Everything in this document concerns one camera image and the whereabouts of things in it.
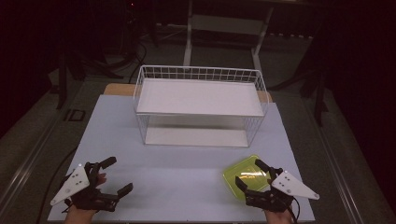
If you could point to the black stand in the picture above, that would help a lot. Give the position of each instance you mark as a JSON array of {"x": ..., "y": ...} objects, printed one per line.
[
  {"x": 63, "y": 77},
  {"x": 319, "y": 90}
]

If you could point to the pale table cover sheet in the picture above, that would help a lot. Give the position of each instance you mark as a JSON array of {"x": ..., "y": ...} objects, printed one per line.
[{"x": 174, "y": 177}]

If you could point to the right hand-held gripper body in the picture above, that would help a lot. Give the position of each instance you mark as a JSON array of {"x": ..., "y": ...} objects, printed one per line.
[{"x": 288, "y": 186}]

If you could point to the person's right hand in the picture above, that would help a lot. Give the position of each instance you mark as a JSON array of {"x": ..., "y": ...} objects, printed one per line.
[{"x": 277, "y": 217}]

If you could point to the white metal frame stand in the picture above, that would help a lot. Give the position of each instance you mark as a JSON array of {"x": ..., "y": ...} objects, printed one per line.
[{"x": 224, "y": 26}]

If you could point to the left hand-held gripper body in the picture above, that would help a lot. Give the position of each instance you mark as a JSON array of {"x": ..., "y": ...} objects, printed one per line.
[{"x": 74, "y": 183}]

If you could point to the yellow-green square plate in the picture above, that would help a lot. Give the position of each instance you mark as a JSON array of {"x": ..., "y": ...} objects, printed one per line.
[{"x": 243, "y": 174}]

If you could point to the person's left hand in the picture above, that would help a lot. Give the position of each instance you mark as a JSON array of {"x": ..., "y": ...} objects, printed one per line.
[{"x": 79, "y": 216}]

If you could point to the metal floor rail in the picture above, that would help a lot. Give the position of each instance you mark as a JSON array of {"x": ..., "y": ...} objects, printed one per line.
[
  {"x": 29, "y": 161},
  {"x": 337, "y": 174}
]

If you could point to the black floor bracket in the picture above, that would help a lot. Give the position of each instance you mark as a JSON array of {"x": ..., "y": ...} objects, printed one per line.
[{"x": 74, "y": 115}]

